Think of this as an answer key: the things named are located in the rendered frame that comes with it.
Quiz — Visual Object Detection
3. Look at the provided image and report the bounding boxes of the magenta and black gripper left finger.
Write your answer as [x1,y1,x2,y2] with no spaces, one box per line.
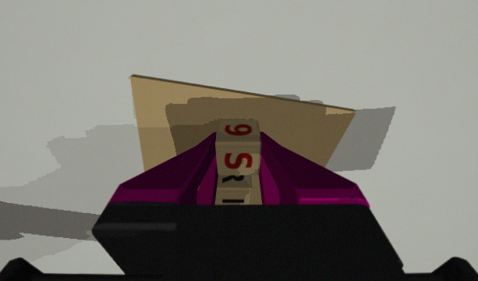
[108,132,218,205]

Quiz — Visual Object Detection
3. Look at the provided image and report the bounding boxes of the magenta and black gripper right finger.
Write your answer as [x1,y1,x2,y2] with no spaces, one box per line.
[259,132,370,208]

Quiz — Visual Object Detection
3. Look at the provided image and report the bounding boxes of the tan flat mat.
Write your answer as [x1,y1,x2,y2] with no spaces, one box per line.
[130,74,356,172]

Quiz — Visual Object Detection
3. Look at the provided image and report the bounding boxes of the beige letter block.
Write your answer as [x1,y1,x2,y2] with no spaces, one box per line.
[215,120,261,175]
[215,175,252,205]

